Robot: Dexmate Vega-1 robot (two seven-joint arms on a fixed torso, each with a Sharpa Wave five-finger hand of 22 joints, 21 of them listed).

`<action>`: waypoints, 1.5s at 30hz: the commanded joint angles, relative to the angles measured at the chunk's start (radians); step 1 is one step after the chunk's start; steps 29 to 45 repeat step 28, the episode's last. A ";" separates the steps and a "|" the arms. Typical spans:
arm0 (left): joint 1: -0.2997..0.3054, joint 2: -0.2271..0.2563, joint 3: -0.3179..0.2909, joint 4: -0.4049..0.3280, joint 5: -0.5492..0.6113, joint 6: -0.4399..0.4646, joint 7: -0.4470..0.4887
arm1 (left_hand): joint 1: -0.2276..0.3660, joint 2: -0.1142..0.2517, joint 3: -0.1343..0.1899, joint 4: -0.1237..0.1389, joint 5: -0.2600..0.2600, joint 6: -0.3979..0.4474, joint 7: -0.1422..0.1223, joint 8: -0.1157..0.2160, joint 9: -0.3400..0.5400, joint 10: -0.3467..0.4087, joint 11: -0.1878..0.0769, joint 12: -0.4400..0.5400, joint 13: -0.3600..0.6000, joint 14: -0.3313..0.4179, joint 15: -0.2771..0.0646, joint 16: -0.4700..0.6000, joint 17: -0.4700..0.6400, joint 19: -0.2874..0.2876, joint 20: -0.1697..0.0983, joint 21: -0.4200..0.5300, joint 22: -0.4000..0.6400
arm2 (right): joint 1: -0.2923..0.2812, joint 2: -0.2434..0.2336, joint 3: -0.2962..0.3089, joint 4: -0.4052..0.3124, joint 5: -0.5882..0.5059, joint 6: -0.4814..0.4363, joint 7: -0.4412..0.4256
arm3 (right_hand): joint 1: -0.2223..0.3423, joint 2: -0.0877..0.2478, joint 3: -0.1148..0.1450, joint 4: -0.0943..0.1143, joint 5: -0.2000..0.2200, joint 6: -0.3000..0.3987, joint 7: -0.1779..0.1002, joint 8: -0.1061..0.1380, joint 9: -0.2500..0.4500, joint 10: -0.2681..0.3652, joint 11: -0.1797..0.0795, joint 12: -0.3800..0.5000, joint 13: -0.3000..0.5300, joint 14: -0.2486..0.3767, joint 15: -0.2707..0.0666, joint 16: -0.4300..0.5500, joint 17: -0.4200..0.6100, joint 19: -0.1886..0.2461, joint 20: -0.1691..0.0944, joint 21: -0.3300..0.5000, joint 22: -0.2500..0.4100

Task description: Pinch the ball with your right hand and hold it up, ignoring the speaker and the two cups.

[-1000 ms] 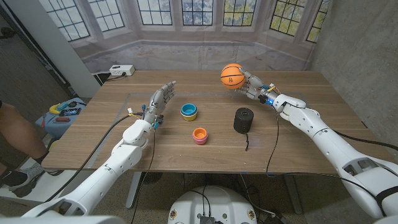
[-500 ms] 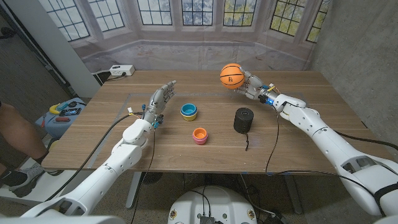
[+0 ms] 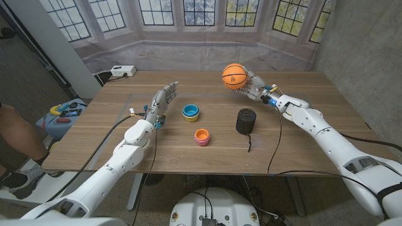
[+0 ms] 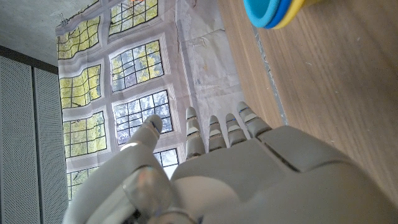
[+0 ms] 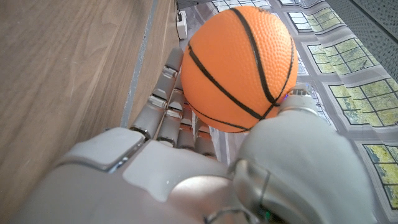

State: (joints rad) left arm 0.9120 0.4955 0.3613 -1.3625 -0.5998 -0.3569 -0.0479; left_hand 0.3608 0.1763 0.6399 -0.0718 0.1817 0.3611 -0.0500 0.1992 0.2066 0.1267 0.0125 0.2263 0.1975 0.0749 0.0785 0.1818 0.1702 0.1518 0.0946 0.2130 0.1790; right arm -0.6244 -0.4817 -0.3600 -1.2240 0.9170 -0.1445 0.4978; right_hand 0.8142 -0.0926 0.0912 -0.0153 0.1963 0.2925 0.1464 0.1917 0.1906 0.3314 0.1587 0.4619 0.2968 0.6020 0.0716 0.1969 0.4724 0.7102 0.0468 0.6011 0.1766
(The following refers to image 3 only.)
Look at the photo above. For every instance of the printed window backdrop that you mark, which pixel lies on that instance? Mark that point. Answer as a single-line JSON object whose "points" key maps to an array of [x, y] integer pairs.
{"points": [[201, 47]]}

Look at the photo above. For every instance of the person's bare leg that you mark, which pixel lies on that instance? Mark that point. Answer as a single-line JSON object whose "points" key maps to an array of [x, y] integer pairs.
{"points": [[19, 135]]}

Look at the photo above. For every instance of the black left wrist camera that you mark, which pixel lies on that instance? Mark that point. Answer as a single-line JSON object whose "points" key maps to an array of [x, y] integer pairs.
{"points": [[161, 120]]}

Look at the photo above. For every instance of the red small tool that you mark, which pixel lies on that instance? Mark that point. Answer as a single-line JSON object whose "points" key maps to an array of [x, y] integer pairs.
{"points": [[63, 120]]}

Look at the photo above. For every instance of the dark blue plastic cup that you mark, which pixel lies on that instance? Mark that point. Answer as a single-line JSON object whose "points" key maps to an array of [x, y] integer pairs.
{"points": [[191, 116]]}

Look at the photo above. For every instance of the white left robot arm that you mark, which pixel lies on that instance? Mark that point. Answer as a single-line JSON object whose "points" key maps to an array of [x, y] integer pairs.
{"points": [[103, 174]]}

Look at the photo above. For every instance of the light blue plastic cup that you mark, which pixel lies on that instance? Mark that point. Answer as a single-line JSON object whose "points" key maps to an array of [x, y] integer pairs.
{"points": [[190, 110]]}

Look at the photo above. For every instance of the pink plastic cup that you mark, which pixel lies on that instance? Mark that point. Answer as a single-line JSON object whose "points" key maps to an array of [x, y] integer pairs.
{"points": [[202, 143]]}

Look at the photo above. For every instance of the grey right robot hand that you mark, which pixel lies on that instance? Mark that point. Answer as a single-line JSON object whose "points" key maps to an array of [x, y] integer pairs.
{"points": [[257, 89]]}

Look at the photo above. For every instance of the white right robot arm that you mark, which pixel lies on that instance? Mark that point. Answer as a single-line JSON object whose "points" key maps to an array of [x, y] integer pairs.
{"points": [[329, 138]]}

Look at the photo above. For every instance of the yellow curved tool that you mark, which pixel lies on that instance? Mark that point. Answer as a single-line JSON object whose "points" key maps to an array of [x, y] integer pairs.
{"points": [[54, 110]]}

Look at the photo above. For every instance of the black cylindrical speaker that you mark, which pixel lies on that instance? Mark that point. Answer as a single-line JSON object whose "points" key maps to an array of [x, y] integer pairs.
{"points": [[246, 122]]}

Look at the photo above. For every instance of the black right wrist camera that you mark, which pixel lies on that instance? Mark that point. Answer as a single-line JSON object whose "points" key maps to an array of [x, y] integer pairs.
{"points": [[267, 100]]}

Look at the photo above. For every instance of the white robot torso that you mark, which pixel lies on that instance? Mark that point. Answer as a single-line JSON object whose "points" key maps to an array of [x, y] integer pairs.
{"points": [[216, 207]]}

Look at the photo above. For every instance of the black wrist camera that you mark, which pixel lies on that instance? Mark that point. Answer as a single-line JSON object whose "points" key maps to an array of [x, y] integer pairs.
{"points": [[267, 100], [161, 120]]}

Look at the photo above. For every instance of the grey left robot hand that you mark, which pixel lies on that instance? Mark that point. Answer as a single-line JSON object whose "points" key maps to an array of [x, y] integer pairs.
{"points": [[160, 102]]}

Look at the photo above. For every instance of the white power strip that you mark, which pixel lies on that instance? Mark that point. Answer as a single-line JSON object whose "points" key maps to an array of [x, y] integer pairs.
{"points": [[122, 71]]}

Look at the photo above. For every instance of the grey table leg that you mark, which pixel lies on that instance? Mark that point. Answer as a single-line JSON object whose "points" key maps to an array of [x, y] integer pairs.
{"points": [[135, 191], [295, 194]]}

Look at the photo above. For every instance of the black round fan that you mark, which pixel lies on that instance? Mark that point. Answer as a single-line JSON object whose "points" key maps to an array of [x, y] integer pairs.
{"points": [[153, 179]]}

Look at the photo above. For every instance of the grey black sneaker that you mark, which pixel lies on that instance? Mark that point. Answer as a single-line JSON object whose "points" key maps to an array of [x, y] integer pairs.
{"points": [[19, 182]]}

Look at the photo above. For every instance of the yellow plastic cup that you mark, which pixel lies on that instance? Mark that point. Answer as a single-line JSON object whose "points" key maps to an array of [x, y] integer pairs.
{"points": [[190, 119]]}

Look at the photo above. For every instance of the orange plastic cup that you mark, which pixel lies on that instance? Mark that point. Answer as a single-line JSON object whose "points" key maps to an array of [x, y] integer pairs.
{"points": [[201, 134]]}

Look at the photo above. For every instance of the orange mini basketball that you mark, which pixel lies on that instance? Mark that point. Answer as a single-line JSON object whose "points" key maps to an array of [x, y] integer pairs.
{"points": [[234, 77]]}

